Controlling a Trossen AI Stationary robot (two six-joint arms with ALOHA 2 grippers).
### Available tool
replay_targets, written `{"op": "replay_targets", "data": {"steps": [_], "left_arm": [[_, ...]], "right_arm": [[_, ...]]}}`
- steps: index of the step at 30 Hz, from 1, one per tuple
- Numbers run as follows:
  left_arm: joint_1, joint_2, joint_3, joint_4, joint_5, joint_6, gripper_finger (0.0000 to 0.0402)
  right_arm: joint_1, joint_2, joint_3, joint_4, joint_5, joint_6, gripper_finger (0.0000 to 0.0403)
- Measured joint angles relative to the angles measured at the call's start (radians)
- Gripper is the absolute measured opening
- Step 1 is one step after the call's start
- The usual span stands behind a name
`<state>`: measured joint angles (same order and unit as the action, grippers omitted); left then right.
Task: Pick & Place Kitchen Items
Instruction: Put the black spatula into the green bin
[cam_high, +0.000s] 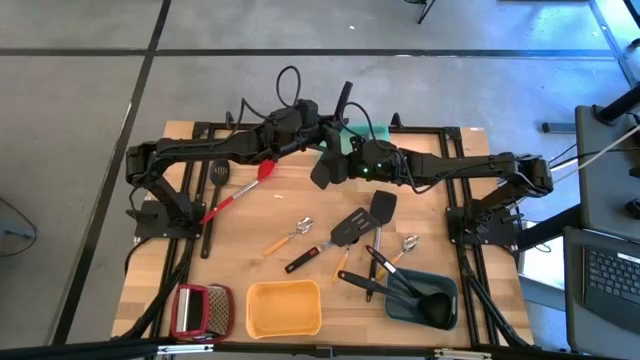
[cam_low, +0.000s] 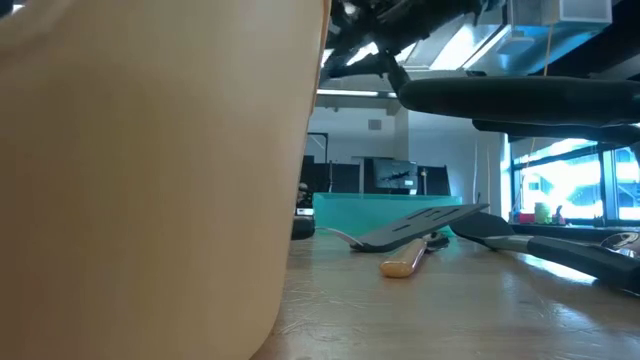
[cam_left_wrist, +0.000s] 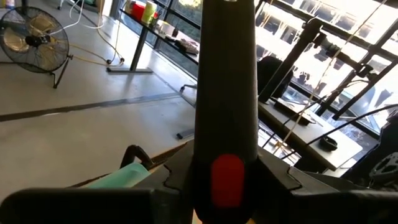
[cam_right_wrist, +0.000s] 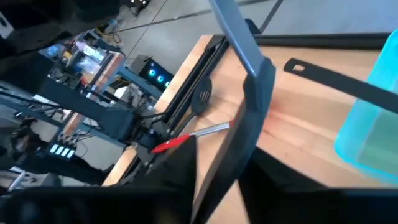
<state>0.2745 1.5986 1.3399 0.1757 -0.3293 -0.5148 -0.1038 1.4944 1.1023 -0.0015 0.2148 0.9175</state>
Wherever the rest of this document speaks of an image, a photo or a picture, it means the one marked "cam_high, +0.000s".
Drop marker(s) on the grey laptop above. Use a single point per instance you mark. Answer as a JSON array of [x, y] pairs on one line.
[[610, 280]]

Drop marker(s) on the black wide slotted turner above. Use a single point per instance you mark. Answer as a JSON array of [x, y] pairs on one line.
[[355, 227]]

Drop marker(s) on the grey desk panel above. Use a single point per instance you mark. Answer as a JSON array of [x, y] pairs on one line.
[[605, 180]]

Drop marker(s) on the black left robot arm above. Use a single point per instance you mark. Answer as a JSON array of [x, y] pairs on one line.
[[210, 147]]

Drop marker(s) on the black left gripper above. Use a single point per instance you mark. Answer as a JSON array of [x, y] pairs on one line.
[[312, 137]]

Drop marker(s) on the black turner steel shaft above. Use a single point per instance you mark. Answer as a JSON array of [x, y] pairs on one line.
[[383, 205]]

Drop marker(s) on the black chair leg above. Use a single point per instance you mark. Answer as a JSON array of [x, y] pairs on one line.
[[425, 10]]

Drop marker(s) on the teal translucent plastic bin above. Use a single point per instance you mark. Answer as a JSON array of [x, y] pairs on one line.
[[380, 134]]

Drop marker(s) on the black solid turner red dot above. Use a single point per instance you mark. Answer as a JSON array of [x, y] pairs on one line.
[[346, 100]]

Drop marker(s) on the grey metal bar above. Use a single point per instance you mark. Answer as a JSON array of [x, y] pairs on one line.
[[557, 127]]

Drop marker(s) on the dark green plastic bin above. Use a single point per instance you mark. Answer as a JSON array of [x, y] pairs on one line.
[[440, 282]]

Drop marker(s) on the red silicone spatula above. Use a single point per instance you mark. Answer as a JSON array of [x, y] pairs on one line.
[[267, 167]]

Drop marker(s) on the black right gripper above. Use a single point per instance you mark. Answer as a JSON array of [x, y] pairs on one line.
[[360, 162]]

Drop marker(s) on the black slotted spoon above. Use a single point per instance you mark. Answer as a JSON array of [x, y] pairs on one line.
[[219, 172]]

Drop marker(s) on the yellow plastic bin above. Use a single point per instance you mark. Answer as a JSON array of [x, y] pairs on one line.
[[282, 310]]

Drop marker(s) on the red-framed steel box grater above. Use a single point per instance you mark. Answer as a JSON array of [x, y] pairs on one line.
[[200, 312]]

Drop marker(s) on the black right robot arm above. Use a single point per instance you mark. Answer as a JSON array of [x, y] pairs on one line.
[[460, 167]]

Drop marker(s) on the black slotted spatula long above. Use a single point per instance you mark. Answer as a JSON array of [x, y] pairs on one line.
[[360, 282]]

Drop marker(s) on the black pole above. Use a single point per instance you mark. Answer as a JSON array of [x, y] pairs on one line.
[[620, 105]]

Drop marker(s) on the black plastic ladle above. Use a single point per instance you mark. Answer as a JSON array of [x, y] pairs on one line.
[[385, 262]]

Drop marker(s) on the black aluminium crossbar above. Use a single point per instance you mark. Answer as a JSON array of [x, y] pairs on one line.
[[75, 350]]

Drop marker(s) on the black aluminium table frame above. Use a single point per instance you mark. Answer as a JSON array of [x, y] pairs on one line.
[[220, 129]]

